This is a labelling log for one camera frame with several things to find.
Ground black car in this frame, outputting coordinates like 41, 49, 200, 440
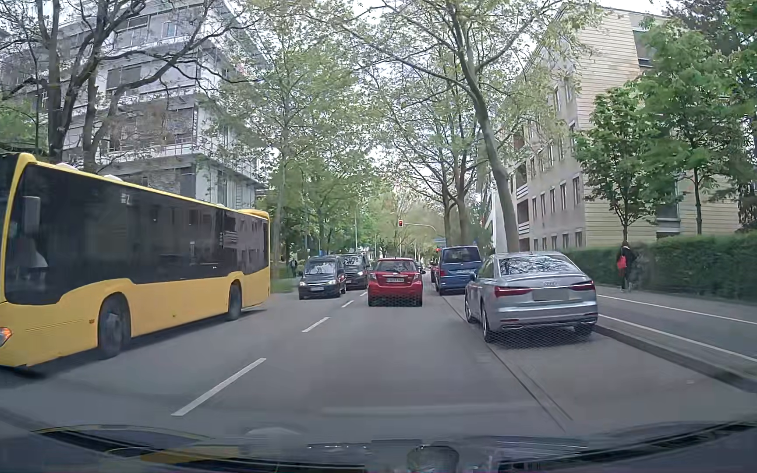
340, 254, 371, 290

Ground red car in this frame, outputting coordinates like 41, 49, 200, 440
367, 257, 425, 307

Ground dark grey car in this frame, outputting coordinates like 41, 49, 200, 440
297, 255, 347, 300

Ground blue van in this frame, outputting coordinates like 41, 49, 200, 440
434, 246, 483, 296

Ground row of trees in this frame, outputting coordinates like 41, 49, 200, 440
326, 0, 606, 257
214, 0, 406, 264

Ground grey asphalt road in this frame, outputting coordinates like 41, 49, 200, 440
0, 276, 757, 442

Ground silver saloon car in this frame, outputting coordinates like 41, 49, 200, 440
464, 251, 599, 344

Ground car's own bonnet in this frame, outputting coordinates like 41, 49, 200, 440
0, 402, 757, 473

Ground road markings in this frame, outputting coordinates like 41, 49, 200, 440
171, 289, 369, 417

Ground beige building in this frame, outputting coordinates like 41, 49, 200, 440
484, 8, 742, 254

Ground white building with balconies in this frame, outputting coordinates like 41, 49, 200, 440
0, 0, 268, 211

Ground yellow and black bus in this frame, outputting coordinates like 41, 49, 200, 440
0, 152, 272, 369

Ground small green tree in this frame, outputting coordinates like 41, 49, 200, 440
572, 82, 685, 245

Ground grey pavement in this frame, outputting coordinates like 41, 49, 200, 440
592, 284, 757, 395

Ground green hedge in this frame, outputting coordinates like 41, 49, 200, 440
566, 225, 757, 307

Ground bare dark tree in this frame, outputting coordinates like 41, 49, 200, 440
0, 0, 248, 173

